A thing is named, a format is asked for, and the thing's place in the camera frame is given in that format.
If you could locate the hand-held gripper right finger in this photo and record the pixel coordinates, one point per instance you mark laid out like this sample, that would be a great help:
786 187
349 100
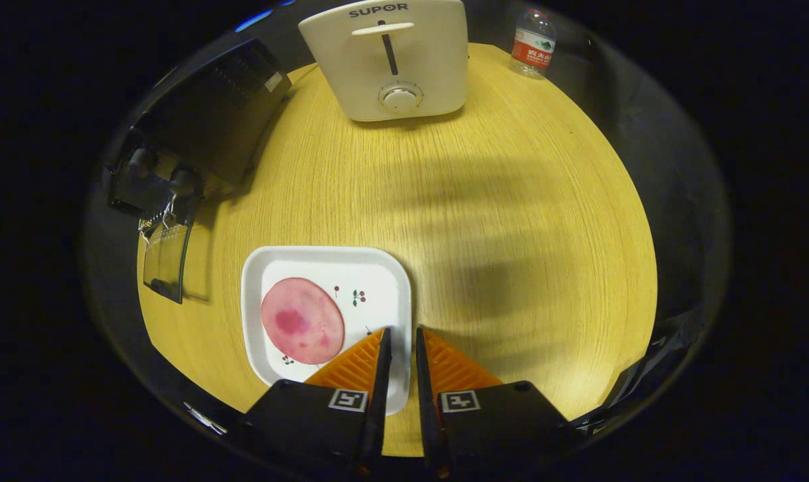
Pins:
425 402

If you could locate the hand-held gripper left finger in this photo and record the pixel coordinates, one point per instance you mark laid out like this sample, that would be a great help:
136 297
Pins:
381 402

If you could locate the pink ham slice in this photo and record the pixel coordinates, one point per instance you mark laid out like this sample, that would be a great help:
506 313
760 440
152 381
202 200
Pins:
304 321

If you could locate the white square plate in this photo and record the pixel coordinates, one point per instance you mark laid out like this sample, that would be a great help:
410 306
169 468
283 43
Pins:
377 281

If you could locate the black toaster oven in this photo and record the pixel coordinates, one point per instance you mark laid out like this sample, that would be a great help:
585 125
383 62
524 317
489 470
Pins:
203 120

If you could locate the white pop-up toaster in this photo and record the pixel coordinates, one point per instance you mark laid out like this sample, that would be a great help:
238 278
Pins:
417 60

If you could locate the red label water bottle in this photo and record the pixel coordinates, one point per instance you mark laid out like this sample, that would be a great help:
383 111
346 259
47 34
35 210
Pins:
532 50

